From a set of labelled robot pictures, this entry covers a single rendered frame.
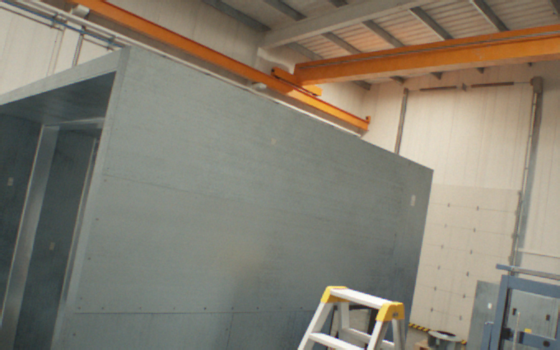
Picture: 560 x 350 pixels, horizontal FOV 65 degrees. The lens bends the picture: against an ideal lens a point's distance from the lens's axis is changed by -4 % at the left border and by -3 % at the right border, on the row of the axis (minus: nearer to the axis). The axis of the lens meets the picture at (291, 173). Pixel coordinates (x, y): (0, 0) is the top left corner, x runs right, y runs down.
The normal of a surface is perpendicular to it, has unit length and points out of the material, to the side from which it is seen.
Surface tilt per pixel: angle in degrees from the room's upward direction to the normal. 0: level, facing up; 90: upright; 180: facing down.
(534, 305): 90
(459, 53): 90
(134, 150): 90
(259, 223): 90
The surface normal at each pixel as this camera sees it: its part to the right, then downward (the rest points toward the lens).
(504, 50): -0.70, -0.19
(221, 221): 0.69, 0.06
